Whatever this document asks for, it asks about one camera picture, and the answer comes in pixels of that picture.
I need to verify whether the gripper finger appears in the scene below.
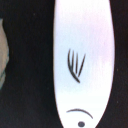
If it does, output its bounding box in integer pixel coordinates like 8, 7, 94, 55
0, 19, 9, 89

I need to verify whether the white toy fish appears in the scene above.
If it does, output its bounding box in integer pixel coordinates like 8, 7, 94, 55
54, 0, 115, 128

